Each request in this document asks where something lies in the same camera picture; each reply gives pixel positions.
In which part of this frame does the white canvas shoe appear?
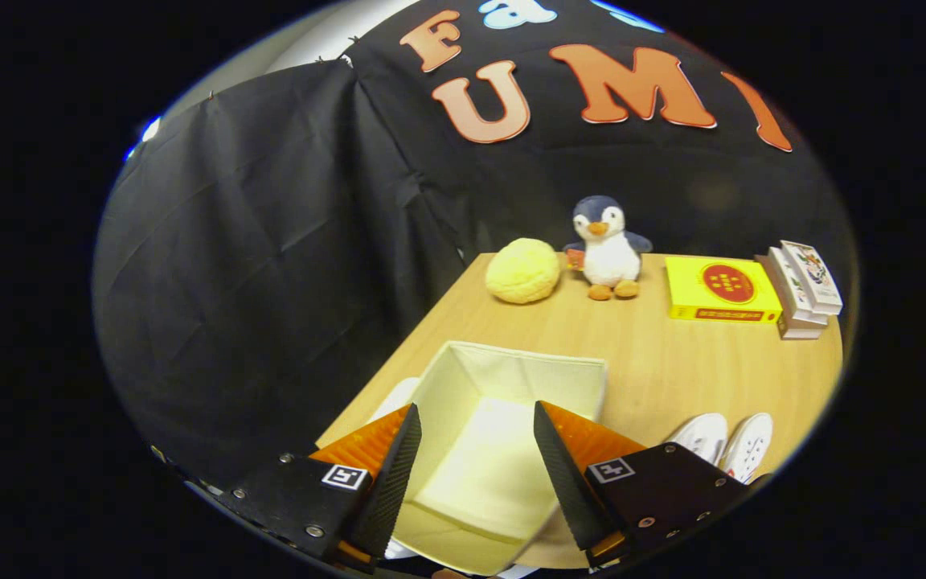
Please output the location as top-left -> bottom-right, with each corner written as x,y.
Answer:
719,413 -> 774,483
666,413 -> 729,467

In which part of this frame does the penguin plush toy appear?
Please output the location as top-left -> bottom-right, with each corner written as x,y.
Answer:
563,195 -> 654,302

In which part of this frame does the beige fabric storage box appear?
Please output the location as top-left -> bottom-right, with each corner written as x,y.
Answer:
371,340 -> 608,577

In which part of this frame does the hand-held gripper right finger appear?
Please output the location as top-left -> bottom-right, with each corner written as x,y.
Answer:
533,400 -> 771,570

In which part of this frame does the brown cover book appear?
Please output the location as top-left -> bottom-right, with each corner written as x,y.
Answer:
755,256 -> 824,341

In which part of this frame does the yellow book with red circle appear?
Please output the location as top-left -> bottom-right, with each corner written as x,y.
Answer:
664,256 -> 784,324

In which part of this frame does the yellow round plush toy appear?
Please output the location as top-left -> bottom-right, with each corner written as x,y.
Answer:
485,238 -> 562,305

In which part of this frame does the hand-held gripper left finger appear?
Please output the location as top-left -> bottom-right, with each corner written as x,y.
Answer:
190,404 -> 423,574

